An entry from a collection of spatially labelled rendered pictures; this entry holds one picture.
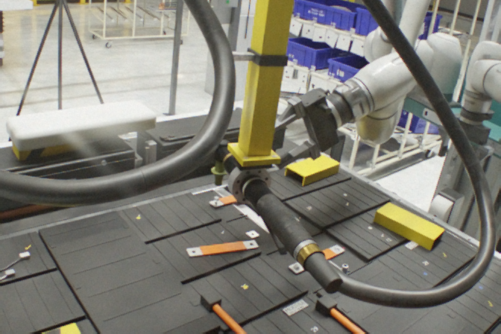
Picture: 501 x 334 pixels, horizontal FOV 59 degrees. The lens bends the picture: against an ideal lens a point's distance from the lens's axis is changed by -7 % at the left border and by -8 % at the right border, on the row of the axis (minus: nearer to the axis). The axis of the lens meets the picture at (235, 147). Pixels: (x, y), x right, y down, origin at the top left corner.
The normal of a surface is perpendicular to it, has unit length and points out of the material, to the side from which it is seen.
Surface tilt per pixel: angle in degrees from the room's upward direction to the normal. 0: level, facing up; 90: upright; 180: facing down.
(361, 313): 0
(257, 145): 90
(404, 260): 0
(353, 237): 0
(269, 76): 90
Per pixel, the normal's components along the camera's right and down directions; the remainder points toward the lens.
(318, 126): 0.37, 0.42
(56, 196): 0.07, 0.27
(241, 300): 0.11, -0.91
